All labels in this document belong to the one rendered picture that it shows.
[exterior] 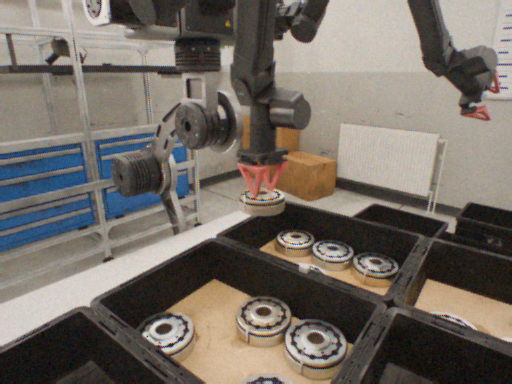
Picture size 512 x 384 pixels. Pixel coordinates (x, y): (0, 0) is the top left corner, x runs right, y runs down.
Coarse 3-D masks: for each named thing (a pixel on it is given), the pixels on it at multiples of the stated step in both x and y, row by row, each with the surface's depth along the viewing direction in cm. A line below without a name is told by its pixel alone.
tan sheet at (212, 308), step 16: (208, 288) 74; (224, 288) 74; (176, 304) 68; (192, 304) 68; (208, 304) 68; (224, 304) 68; (192, 320) 64; (208, 320) 64; (224, 320) 64; (208, 336) 60; (224, 336) 60; (192, 352) 56; (208, 352) 56; (224, 352) 56; (240, 352) 56; (256, 352) 56; (272, 352) 56; (192, 368) 53; (208, 368) 53; (224, 368) 53; (240, 368) 53; (256, 368) 53; (272, 368) 53; (288, 368) 53
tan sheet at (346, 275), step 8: (272, 240) 95; (264, 248) 91; (272, 248) 91; (280, 256) 87; (312, 264) 83; (352, 264) 83; (328, 272) 80; (336, 272) 80; (344, 272) 80; (344, 280) 76; (352, 280) 76; (368, 288) 74; (376, 288) 74; (384, 288) 74
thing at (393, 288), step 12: (288, 204) 96; (300, 204) 95; (252, 216) 86; (336, 216) 87; (348, 216) 86; (228, 228) 80; (384, 228) 80; (228, 240) 74; (420, 240) 74; (264, 252) 69; (288, 264) 65; (408, 264) 64; (324, 276) 61; (396, 276) 61; (360, 288) 57; (396, 288) 57; (384, 300) 54
